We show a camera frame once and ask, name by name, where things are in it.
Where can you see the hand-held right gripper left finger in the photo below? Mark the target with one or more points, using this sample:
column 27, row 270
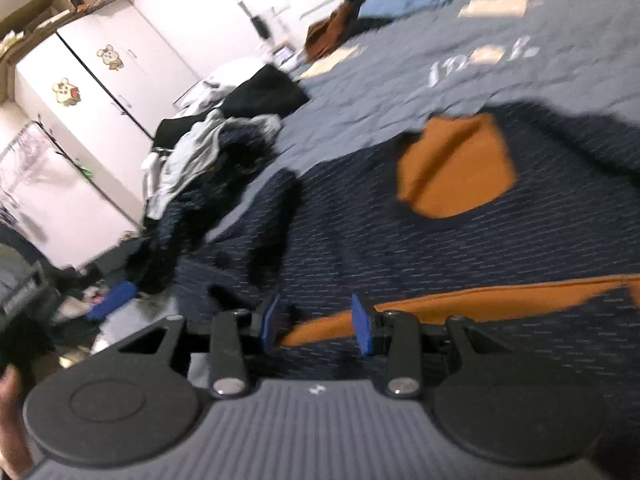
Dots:
column 270, row 322

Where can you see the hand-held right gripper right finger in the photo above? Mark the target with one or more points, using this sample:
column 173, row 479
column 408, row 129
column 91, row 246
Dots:
column 362, row 322

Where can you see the navy dotted sweater orange lining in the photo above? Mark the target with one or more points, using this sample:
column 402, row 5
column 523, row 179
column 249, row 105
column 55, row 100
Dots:
column 350, row 210

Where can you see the navy diamond-patterned garment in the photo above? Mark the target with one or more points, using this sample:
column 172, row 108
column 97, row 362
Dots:
column 245, row 142

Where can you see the person's left hand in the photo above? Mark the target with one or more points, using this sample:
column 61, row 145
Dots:
column 12, row 420

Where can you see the blue slipper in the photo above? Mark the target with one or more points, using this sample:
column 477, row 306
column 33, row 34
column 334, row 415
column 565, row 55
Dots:
column 112, row 300

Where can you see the white wardrobe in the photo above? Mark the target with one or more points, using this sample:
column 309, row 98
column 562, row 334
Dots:
column 100, row 110

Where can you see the cartoon animal sticker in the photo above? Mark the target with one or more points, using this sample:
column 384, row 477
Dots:
column 66, row 91

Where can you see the black sweater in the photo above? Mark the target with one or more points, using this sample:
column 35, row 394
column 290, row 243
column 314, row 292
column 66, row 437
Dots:
column 255, row 95

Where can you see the grey printed quilt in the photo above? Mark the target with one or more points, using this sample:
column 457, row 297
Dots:
column 400, row 85

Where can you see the rabbit sticker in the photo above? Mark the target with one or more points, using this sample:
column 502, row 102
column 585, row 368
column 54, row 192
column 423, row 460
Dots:
column 109, row 57

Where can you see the rust brown garment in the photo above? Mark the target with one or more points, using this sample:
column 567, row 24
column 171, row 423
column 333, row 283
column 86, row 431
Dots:
column 330, row 35

